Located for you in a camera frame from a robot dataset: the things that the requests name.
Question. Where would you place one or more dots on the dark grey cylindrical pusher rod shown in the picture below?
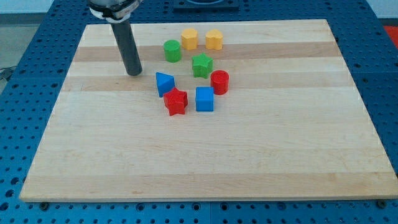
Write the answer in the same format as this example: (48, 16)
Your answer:
(127, 47)

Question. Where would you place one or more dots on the yellow heart block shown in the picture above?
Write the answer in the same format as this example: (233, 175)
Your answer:
(214, 39)

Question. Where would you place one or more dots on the red star block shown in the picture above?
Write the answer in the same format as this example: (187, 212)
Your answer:
(176, 101)

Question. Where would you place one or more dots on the yellow hexagon block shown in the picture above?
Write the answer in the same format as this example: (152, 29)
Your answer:
(189, 39)

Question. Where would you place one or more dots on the red cylinder block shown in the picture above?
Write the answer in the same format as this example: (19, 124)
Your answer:
(220, 82)

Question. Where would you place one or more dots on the green star block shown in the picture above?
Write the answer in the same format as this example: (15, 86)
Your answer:
(202, 66)

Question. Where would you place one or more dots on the blue triangle block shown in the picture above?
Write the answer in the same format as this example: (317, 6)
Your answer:
(164, 82)

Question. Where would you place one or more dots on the green cylinder block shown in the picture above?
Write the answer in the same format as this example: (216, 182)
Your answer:
(172, 51)

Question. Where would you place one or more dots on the wooden board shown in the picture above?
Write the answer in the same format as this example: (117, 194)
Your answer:
(292, 125)

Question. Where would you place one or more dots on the blue cube block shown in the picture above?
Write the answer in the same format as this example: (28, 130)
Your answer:
(204, 99)

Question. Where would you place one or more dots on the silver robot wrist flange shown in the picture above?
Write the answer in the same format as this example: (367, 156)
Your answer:
(114, 11)

